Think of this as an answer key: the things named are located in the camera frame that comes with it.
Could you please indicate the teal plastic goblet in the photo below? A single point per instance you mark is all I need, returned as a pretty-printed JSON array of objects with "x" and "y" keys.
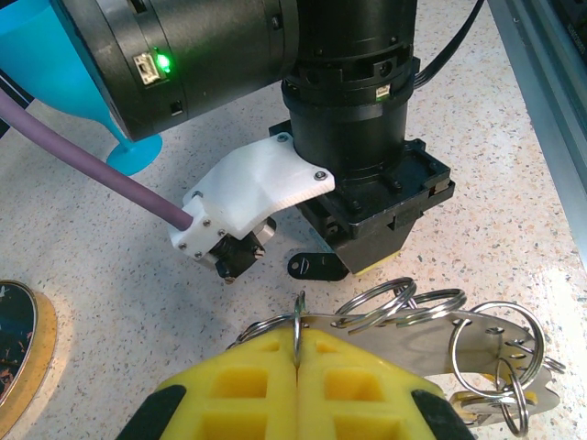
[{"x": 55, "y": 69}]

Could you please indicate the black key tag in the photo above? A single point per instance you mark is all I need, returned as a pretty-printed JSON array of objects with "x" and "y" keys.
[{"x": 316, "y": 268}]

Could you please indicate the round gold-rimmed dark plate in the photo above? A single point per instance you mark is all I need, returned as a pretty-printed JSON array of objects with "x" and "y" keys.
[{"x": 18, "y": 357}]

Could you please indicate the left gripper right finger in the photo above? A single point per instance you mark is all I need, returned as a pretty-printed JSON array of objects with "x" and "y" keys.
[{"x": 357, "y": 394}]

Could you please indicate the silver metal key plate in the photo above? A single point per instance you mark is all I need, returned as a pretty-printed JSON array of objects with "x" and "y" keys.
[{"x": 413, "y": 348}]

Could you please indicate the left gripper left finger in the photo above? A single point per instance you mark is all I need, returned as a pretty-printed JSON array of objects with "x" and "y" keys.
[{"x": 229, "y": 389}]

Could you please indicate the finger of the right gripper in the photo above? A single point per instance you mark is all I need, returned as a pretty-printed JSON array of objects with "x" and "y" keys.
[{"x": 376, "y": 249}]

